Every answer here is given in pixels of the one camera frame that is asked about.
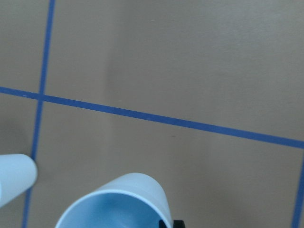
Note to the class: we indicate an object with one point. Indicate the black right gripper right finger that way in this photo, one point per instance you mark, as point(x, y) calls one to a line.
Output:
point(178, 224)

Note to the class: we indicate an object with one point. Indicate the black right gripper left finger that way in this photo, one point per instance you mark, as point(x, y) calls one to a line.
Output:
point(162, 224)

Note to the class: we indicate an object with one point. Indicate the light blue cup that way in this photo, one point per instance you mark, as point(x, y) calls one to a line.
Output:
point(18, 173)
point(134, 200)

